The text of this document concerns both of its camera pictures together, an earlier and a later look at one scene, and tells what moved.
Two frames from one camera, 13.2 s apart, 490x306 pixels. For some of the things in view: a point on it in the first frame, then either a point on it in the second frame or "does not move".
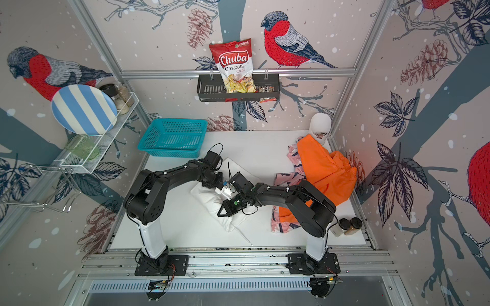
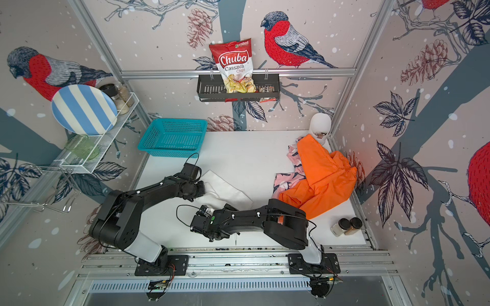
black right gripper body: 235,205 → 227,211
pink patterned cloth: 283,179 does not move
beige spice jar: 124,101 does not move
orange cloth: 328,171 does not move
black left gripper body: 215,180 → 197,190
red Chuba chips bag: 235,61 does not move
